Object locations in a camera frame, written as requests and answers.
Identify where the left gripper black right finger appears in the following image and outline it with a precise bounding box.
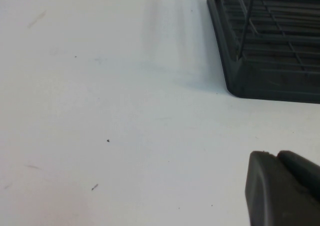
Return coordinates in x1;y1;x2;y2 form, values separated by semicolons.
276;149;320;197

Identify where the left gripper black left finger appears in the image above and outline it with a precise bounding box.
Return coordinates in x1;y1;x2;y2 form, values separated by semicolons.
244;150;320;226

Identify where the black dish drying rack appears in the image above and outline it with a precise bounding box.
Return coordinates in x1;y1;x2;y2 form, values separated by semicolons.
206;0;320;104

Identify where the black wire dish rack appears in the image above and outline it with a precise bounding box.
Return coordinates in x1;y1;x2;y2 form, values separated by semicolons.
214;0;320;77

